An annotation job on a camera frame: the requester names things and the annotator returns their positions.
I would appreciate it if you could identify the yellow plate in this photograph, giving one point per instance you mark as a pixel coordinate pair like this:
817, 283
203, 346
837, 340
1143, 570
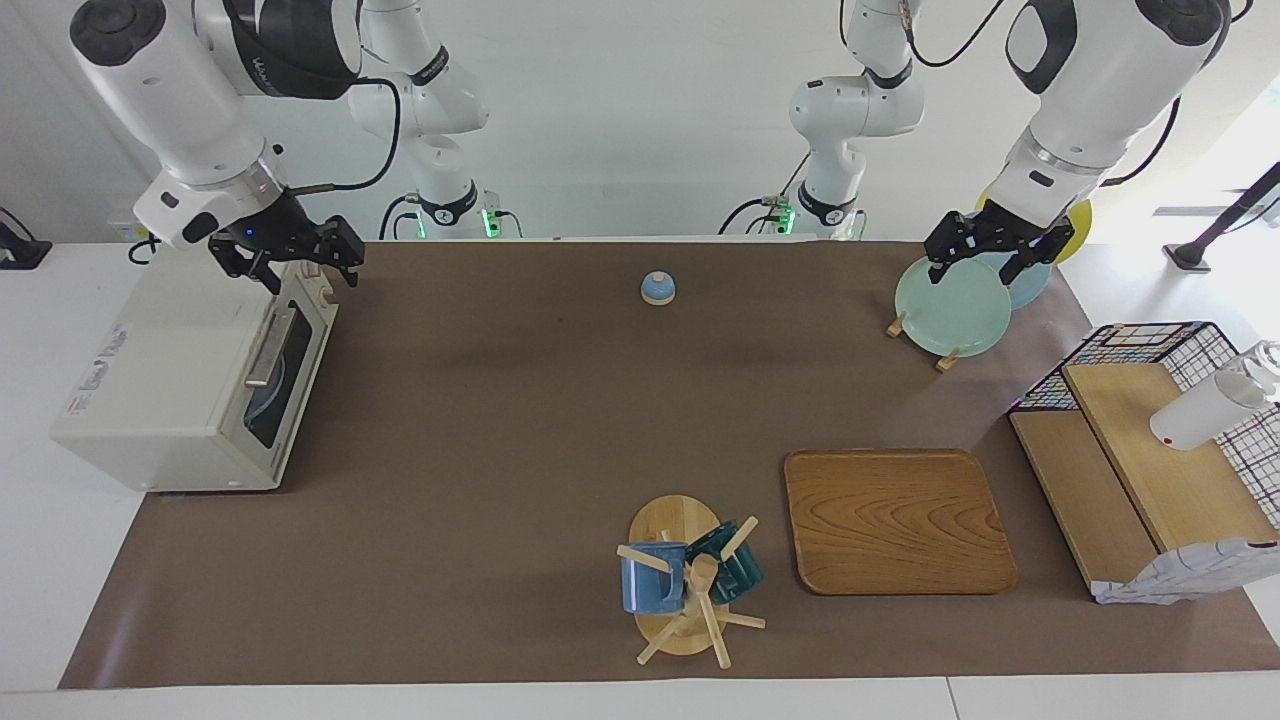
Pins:
1078, 225

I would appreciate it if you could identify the small blue domed bell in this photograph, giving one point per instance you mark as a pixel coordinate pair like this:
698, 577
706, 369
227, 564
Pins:
657, 290

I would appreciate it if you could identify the cream oven knob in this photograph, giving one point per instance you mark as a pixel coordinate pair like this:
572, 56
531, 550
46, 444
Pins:
325, 295

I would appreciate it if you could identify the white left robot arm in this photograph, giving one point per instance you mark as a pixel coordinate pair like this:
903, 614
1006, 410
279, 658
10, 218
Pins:
1100, 90

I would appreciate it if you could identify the wooden mug tree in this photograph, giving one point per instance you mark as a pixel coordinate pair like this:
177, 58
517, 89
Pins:
675, 520

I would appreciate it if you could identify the cream toaster oven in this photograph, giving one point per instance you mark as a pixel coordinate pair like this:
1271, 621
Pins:
160, 400

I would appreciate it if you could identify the wooden serving tray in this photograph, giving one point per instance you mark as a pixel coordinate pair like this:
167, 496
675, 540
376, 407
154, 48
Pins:
900, 520

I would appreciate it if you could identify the pale blue racked plate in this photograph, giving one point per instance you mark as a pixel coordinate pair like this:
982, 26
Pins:
1030, 285

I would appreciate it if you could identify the black desk clamp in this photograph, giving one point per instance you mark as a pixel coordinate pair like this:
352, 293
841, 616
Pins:
20, 255

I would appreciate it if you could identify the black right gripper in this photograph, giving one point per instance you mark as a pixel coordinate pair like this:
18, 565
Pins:
275, 225

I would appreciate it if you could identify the blue ceramic mug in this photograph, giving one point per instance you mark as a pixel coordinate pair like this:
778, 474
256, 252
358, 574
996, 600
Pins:
650, 585

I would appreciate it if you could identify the pale green plate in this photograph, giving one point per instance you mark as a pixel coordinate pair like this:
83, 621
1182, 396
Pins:
950, 310

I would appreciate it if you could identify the brown table mat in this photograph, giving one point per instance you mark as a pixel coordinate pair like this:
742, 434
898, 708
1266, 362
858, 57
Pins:
480, 420

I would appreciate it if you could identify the white cup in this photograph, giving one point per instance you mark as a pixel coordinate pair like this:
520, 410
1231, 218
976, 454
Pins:
1200, 410

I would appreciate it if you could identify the dark green ceramic mug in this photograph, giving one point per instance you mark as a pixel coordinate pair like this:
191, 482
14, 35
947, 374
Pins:
740, 575

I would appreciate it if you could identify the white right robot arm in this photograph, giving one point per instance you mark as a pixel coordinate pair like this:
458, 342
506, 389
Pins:
160, 90

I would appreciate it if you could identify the wooden plate rack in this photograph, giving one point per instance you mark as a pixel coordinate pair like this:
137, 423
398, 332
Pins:
895, 325

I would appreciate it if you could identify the green lit connector box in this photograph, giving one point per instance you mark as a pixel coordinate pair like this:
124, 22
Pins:
491, 222
782, 215

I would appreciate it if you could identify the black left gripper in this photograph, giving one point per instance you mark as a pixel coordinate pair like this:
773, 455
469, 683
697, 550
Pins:
1000, 228

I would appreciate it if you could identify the white power strip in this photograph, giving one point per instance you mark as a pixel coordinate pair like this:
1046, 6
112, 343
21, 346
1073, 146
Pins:
125, 230

